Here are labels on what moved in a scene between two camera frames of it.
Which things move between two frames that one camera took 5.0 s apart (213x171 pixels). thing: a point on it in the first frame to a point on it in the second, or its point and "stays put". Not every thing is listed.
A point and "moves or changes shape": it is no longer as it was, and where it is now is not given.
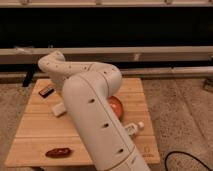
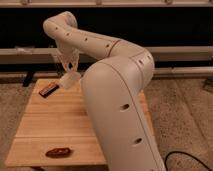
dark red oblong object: (58, 152) stays put
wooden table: (46, 138) stays put
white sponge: (58, 109) moves or changes shape
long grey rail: (112, 54) stays put
